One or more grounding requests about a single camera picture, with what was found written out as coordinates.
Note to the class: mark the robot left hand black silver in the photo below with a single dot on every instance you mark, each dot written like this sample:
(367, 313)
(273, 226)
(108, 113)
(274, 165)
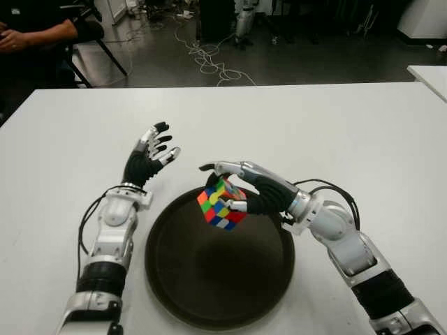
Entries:
(139, 167)

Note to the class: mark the robot right hand black silver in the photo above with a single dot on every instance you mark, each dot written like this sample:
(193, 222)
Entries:
(272, 195)

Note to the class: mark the seated person's hand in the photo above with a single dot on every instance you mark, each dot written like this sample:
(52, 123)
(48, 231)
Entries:
(14, 41)

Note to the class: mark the multicoloured Rubik's cube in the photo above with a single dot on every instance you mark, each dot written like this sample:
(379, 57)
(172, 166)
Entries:
(216, 209)

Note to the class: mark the robot right arm silver black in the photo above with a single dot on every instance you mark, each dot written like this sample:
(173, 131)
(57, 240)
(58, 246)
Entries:
(335, 223)

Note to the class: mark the person's bare forearm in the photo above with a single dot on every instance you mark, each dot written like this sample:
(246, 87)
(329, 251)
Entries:
(52, 32)

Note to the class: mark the robot left arm silver black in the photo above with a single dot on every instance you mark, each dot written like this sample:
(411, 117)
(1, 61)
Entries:
(115, 213)

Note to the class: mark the dark brown round plate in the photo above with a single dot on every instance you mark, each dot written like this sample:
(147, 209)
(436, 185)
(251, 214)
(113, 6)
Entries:
(223, 279)

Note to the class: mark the seated person's black-clothed body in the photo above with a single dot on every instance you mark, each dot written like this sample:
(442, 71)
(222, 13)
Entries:
(21, 70)

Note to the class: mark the black chair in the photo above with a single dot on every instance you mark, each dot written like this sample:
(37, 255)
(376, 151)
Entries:
(92, 29)

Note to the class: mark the white board panel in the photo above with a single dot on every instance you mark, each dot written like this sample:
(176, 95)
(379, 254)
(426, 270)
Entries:
(111, 10)

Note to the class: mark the white power strip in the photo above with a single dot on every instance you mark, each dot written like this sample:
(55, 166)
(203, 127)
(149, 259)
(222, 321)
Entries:
(185, 14)

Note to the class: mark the grey metal folding stand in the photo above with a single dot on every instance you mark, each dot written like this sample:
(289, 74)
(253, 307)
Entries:
(366, 21)

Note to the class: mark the white side table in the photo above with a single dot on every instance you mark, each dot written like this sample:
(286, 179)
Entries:
(433, 76)

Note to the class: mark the white cabinet with black base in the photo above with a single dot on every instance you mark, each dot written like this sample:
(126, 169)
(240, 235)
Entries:
(422, 19)

